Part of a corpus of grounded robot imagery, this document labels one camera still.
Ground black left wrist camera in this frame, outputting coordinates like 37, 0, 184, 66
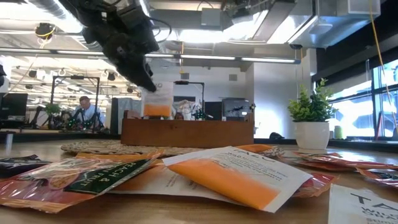
116, 2, 149, 30

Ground grey ceiling junction box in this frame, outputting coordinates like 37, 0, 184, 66
200, 7, 223, 27

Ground green plant in white pot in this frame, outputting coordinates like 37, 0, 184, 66
287, 78, 339, 151

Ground yellow hanging cable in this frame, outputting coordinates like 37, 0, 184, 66
368, 0, 398, 134

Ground grey office printer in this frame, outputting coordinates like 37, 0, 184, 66
221, 97, 252, 121

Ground silver spiral air duct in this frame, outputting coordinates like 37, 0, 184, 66
27, 0, 105, 52

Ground grey office partition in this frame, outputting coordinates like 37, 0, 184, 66
110, 97, 146, 136

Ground round woven straw placemat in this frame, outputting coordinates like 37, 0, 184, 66
60, 139, 285, 158

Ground brown wooden tea box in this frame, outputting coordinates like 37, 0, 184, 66
120, 110, 255, 149

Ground black metal rig frame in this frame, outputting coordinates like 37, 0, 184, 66
49, 75, 101, 131
172, 80, 205, 121

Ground black table frame rail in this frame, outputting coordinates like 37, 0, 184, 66
0, 130, 398, 154

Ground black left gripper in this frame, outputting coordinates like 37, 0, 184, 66
82, 24, 160, 93

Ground black computer monitor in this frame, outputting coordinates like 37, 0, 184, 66
0, 92, 29, 129

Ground linear ceiling light strip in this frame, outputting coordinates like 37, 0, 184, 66
0, 47, 301, 65

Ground short silver metal post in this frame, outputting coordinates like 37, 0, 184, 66
4, 132, 15, 149

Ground black background robot arms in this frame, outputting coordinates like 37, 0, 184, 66
29, 105, 105, 131

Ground dark blue tea packet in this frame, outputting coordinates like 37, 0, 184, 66
0, 154, 52, 179

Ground person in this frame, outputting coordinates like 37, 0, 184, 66
73, 95, 105, 129

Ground green background plant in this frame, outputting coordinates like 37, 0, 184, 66
43, 102, 62, 129

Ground shiny rectangular metal duct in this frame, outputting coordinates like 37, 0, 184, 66
251, 0, 382, 49

